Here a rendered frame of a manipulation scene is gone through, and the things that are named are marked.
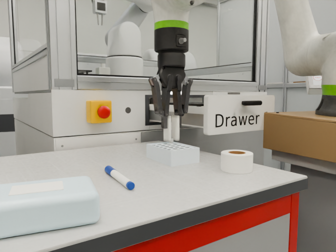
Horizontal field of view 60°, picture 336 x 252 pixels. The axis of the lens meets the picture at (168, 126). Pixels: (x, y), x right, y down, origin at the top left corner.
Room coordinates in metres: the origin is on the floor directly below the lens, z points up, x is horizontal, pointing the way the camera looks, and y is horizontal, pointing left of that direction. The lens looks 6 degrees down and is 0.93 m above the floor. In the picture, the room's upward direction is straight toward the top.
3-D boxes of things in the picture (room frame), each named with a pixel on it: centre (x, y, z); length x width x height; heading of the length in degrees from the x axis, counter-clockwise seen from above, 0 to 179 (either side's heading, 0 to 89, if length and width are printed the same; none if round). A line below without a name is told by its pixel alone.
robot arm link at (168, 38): (0.79, -0.01, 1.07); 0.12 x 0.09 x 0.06; 32
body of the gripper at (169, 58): (0.80, -0.01, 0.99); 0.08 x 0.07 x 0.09; 122
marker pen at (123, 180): (0.56, 0.10, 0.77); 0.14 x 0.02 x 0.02; 29
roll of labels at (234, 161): (0.64, -0.15, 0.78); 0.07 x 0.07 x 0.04
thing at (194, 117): (1.05, -0.10, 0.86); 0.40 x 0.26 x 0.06; 34
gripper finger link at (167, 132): (0.79, 0.00, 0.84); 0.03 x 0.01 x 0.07; 32
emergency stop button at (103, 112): (0.91, 0.20, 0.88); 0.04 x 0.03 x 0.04; 124
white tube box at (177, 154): (0.74, -0.01, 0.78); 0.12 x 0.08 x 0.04; 32
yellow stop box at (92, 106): (0.94, 0.22, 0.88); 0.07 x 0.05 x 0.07; 124
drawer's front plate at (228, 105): (0.87, -0.22, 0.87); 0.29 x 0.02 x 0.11; 124
